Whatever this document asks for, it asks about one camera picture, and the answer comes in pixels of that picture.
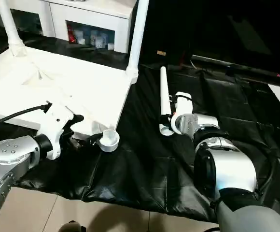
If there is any white glass-door cabinet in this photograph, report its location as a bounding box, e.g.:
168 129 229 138
0 0 139 54

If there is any black plastic mat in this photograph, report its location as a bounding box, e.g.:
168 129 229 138
0 24 280 223

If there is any white plastic table leg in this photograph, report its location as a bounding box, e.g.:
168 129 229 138
158 66 176 137
125 0 150 81
0 0 28 58

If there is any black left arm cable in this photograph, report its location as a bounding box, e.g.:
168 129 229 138
0 103 52 132

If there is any white plastic table top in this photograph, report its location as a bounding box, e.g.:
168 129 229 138
0 46 140 153

